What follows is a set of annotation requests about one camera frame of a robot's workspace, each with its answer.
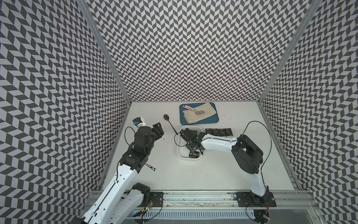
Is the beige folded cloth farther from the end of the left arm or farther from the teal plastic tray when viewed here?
the end of the left arm

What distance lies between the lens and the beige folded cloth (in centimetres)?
107

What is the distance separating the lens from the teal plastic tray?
106 centimetres

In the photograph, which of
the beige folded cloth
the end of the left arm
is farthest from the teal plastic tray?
the end of the left arm
